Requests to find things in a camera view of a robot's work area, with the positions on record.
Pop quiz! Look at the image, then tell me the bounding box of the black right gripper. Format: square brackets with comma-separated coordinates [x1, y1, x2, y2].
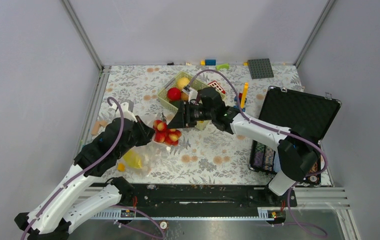
[167, 100, 215, 130]

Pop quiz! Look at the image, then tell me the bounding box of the clear dotted zip top bag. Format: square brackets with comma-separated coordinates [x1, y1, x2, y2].
[116, 135, 171, 176]

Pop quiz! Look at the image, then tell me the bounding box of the yellow-green starfruit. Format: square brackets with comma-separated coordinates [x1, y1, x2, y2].
[122, 149, 143, 169]

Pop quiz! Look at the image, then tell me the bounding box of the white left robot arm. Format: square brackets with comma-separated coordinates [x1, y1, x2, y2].
[14, 116, 155, 240]

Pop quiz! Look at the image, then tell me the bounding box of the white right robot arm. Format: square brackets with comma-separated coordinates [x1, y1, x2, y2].
[167, 87, 325, 206]

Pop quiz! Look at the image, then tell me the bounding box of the brown kiwi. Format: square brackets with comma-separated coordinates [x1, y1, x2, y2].
[180, 92, 189, 102]

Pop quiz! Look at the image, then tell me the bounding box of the red apple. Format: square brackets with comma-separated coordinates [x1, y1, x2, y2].
[166, 87, 182, 102]

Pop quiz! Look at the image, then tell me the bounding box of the pale green perforated basket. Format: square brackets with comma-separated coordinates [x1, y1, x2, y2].
[157, 71, 227, 131]

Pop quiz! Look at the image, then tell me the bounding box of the small yellow block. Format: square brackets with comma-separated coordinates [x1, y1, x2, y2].
[117, 162, 126, 172]

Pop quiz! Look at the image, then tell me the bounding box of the yellow lemon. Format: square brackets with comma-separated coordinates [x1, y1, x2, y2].
[176, 77, 190, 91]

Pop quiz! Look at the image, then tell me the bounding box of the tan wooden block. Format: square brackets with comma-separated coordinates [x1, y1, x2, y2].
[90, 120, 108, 136]

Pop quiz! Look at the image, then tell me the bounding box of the red white grid toy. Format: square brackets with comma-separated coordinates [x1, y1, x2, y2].
[207, 80, 226, 95]

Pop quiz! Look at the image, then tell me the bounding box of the blue yellow brick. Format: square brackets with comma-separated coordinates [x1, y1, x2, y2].
[200, 59, 217, 66]

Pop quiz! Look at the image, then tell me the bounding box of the yellow blue block toy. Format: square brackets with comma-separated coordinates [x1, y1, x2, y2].
[233, 82, 249, 112]

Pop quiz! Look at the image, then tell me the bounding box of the green arch block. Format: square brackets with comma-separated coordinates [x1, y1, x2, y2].
[215, 63, 230, 71]

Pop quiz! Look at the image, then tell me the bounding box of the poker chips row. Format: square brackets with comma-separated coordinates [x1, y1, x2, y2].
[249, 141, 321, 187]

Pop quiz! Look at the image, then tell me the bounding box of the grey building baseplate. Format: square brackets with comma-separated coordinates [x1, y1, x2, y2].
[247, 58, 274, 79]

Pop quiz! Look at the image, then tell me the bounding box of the black foam-lined case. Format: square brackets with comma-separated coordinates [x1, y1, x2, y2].
[248, 86, 342, 188]

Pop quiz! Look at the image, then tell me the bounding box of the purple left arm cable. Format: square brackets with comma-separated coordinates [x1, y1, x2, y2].
[20, 96, 125, 240]

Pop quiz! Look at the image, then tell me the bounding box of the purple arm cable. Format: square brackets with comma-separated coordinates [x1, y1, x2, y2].
[187, 68, 329, 238]
[20, 96, 125, 240]

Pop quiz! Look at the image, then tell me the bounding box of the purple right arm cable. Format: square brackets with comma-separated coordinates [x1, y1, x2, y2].
[187, 68, 329, 238]

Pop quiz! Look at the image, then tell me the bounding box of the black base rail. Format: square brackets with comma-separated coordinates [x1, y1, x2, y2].
[123, 183, 298, 220]

